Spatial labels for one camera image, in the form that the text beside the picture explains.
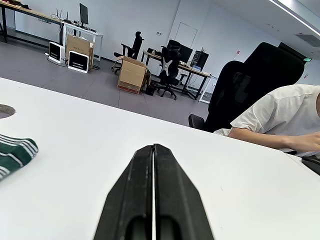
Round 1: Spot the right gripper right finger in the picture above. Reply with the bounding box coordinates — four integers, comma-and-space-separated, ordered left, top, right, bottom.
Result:
153, 143, 215, 240

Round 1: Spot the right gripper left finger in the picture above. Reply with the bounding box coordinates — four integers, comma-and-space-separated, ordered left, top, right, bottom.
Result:
93, 144, 155, 240

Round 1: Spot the cardboard box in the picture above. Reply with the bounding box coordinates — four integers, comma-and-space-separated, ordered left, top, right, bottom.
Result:
65, 33, 96, 70
117, 55, 152, 95

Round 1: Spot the black white-backed office chair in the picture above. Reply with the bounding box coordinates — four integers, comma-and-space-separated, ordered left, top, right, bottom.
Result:
150, 45, 188, 101

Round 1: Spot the green white striped T-shirt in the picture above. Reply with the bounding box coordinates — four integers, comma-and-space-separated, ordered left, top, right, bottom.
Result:
0, 133, 39, 182

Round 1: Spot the person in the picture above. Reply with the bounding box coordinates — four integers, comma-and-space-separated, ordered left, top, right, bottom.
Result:
213, 84, 320, 157

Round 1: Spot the large black office chair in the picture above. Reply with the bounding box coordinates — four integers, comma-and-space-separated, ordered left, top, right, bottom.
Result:
188, 41, 306, 133

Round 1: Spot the black computer tower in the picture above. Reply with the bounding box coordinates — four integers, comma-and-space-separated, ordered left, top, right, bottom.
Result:
189, 47, 210, 69

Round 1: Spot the black monitor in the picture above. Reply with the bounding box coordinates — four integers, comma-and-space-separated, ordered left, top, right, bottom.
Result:
166, 39, 194, 63
79, 2, 89, 29

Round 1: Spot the white black boxy device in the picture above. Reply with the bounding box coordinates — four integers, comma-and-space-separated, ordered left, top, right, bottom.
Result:
67, 50, 90, 74
47, 41, 66, 66

